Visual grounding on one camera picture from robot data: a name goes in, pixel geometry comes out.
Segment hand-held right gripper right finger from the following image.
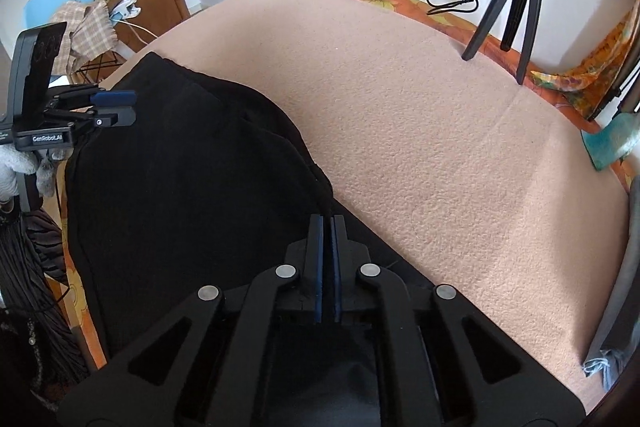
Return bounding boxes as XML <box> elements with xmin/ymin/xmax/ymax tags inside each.
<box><xmin>332</xmin><ymin>214</ymin><xmax>583</xmax><ymax>427</ymax></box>

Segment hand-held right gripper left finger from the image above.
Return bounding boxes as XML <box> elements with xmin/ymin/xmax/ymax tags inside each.
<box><xmin>57</xmin><ymin>214</ymin><xmax>328</xmax><ymax>427</ymax></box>

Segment checked cloth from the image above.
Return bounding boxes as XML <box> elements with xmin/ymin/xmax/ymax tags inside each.
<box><xmin>52</xmin><ymin>0</ymin><xmax>122</xmax><ymax>68</ymax></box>

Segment person's dark pleated clothing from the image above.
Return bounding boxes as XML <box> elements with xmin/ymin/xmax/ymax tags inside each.
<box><xmin>0</xmin><ymin>202</ymin><xmax>96</xmax><ymax>408</ymax></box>

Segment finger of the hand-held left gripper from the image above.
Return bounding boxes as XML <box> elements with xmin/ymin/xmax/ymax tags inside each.
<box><xmin>47</xmin><ymin>84</ymin><xmax>137</xmax><ymax>108</ymax></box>
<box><xmin>50</xmin><ymin>106</ymin><xmax>136</xmax><ymax>130</ymax></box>

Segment white lamp cable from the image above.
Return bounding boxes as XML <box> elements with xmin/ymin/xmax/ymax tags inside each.
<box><xmin>116</xmin><ymin>18</ymin><xmax>162</xmax><ymax>44</ymax></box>

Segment person's left hand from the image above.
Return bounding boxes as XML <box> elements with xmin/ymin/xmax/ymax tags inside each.
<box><xmin>0</xmin><ymin>142</ymin><xmax>56</xmax><ymax>200</ymax></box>

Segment orange teal scarf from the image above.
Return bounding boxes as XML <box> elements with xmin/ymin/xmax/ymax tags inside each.
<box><xmin>530</xmin><ymin>1</ymin><xmax>640</xmax><ymax>172</ymax></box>

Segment light blue jeans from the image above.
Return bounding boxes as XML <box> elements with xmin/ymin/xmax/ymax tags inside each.
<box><xmin>582</xmin><ymin>349</ymin><xmax>618</xmax><ymax>393</ymax></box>

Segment black pants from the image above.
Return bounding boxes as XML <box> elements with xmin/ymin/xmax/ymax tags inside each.
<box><xmin>64</xmin><ymin>51</ymin><xmax>441</xmax><ymax>360</ymax></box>

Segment beige blanket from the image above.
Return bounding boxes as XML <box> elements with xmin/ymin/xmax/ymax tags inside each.
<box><xmin>102</xmin><ymin>0</ymin><xmax>632</xmax><ymax>415</ymax></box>

